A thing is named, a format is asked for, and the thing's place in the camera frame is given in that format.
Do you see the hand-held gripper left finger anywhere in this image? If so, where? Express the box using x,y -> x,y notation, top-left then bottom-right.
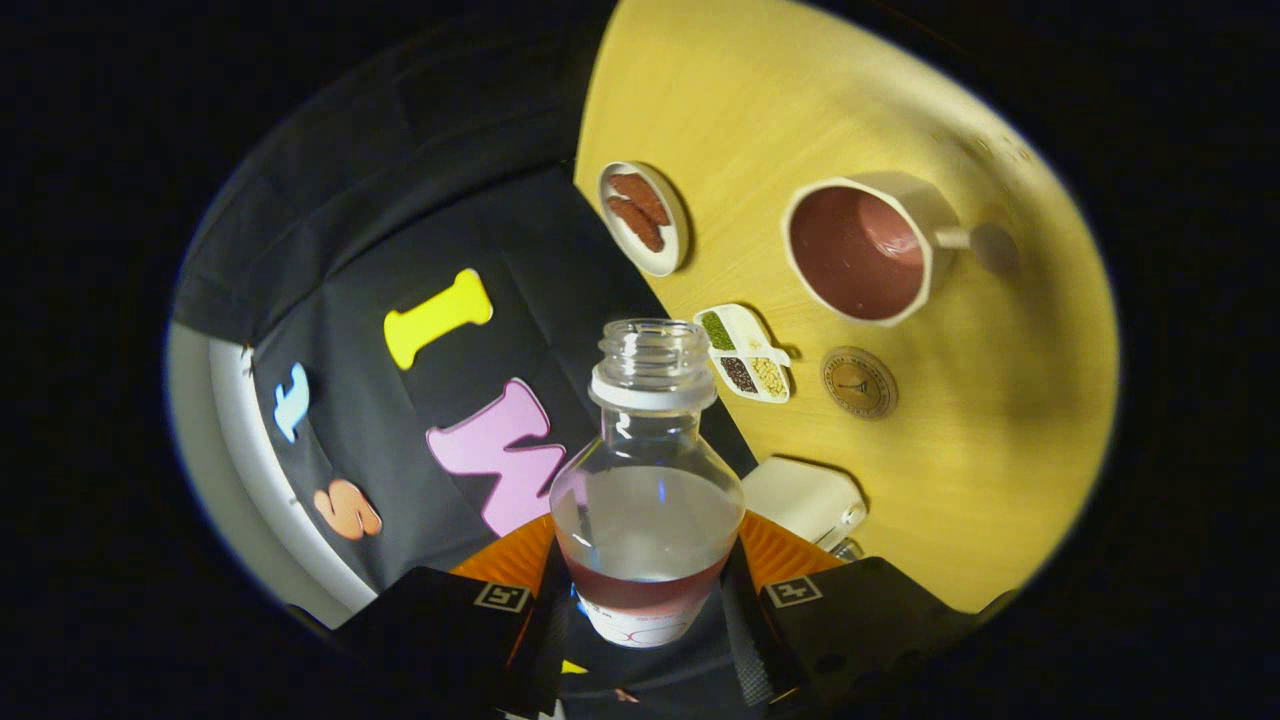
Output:
335,515 -> 573,720

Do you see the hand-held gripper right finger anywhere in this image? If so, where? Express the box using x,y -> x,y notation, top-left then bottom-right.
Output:
720,510 -> 981,717

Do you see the clear juice bottle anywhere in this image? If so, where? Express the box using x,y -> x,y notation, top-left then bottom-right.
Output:
548,318 -> 747,649

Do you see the round brown coaster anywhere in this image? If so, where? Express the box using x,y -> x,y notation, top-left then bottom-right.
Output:
821,345 -> 899,421

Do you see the white cup with pink inside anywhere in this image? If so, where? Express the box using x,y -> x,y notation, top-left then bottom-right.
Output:
780,171 -> 1021,329

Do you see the white toaster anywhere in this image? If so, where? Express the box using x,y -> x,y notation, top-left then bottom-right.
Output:
740,456 -> 869,556

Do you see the white divided dish with beans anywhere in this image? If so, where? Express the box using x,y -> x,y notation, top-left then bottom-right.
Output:
693,303 -> 793,405

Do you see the wooden table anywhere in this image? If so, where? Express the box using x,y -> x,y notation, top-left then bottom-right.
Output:
573,0 -> 1121,616

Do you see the white round plate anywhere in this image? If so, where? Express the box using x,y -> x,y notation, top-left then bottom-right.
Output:
597,160 -> 691,279

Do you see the black backdrop cloth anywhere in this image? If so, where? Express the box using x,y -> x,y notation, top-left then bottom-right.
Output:
170,0 -> 761,720

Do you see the red sausage piece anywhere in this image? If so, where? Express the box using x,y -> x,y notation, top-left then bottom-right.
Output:
610,172 -> 671,227
606,195 -> 665,254

